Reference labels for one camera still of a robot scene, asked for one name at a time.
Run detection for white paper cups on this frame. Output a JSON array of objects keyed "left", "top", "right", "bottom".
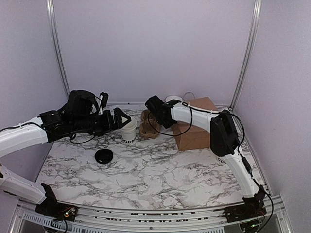
[{"left": 120, "top": 117, "right": 137, "bottom": 144}]

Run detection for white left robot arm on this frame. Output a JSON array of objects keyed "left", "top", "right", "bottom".
[{"left": 0, "top": 90, "right": 132, "bottom": 216}]

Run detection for brown paper takeout bag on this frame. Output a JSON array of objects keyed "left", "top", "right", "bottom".
[{"left": 175, "top": 97, "right": 218, "bottom": 151}]

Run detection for aluminium post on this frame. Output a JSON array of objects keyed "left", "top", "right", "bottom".
[
  {"left": 229, "top": 0, "right": 262, "bottom": 110},
  {"left": 46, "top": 0, "right": 70, "bottom": 98}
]

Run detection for brown cardboard cup carrier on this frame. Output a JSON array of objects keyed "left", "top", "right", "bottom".
[{"left": 139, "top": 110, "right": 160, "bottom": 139}]

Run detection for black plastic cup lid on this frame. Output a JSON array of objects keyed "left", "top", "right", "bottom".
[{"left": 94, "top": 149, "right": 113, "bottom": 165}]

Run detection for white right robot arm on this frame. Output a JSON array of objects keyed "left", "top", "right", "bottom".
[{"left": 145, "top": 95, "right": 265, "bottom": 217}]

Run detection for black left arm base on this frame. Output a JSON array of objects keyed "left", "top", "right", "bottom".
[{"left": 35, "top": 183, "right": 77, "bottom": 222}]

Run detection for orange white bowl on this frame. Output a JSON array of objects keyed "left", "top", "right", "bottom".
[{"left": 165, "top": 96, "right": 183, "bottom": 102}]

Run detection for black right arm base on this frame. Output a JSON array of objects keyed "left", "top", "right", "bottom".
[{"left": 223, "top": 187, "right": 267, "bottom": 223}]

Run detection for right rear aluminium post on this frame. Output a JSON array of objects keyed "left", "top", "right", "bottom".
[{"left": 229, "top": 0, "right": 262, "bottom": 110}]

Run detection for left rear aluminium post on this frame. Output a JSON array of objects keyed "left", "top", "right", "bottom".
[{"left": 46, "top": 0, "right": 70, "bottom": 98}]

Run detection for single white paper cup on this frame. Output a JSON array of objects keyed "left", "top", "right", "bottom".
[{"left": 217, "top": 156, "right": 226, "bottom": 164}]

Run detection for front aluminium frame rail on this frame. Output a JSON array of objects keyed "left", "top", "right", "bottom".
[{"left": 9, "top": 196, "right": 292, "bottom": 233}]

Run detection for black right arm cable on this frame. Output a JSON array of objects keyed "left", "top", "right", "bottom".
[{"left": 150, "top": 104, "right": 274, "bottom": 229}]

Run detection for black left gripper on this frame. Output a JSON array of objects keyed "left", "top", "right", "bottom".
[{"left": 72, "top": 107, "right": 132, "bottom": 137}]

